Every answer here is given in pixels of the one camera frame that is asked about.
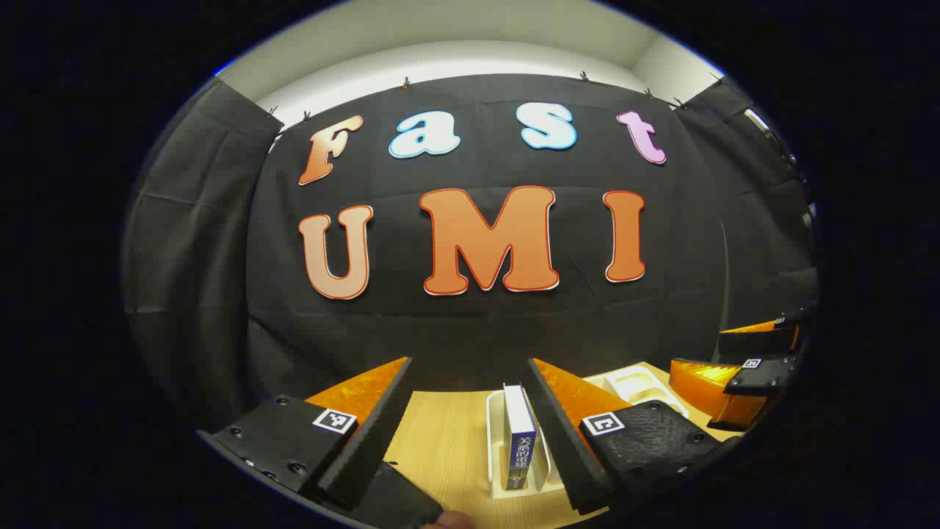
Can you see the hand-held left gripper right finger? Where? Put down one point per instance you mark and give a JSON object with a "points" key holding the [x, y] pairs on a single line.
{"points": [[565, 448]]}

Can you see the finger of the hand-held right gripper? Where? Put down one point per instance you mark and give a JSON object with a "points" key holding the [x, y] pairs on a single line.
{"points": [[771, 375], [756, 342]]}

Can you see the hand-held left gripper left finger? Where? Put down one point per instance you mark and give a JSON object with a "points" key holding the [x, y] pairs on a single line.
{"points": [[374, 433]]}

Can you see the white bookshelf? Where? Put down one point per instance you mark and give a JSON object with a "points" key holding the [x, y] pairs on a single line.
{"points": [[495, 448]]}

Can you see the blue and white book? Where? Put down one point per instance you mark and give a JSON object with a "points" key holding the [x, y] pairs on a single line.
{"points": [[520, 433]]}

